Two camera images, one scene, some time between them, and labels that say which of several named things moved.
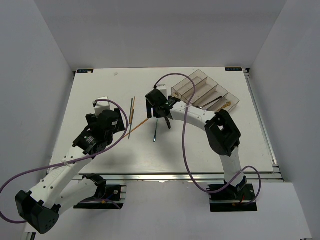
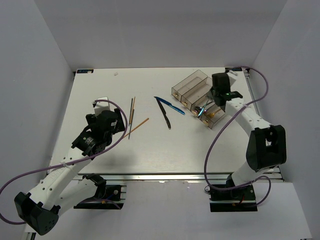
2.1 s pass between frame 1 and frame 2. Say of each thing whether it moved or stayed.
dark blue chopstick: stayed
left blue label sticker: stayed
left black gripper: stayed
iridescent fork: moved
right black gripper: moved
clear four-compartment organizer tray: stayed
